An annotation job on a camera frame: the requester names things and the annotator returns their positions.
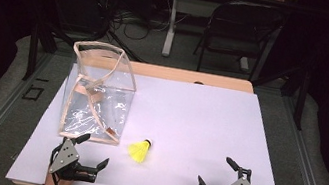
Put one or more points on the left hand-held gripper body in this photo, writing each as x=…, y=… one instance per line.
x=65, y=157

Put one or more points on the clear plastic bag beige trim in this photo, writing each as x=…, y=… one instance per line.
x=98, y=112

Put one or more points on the yellow shuttlecock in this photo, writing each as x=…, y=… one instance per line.
x=139, y=150

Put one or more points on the person's left hand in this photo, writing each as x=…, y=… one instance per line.
x=57, y=183

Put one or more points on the black metal stand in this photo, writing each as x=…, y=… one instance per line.
x=301, y=105
x=31, y=56

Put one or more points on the black folding chair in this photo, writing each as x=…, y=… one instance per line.
x=239, y=34

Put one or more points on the white-legged desk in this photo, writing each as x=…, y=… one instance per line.
x=171, y=22

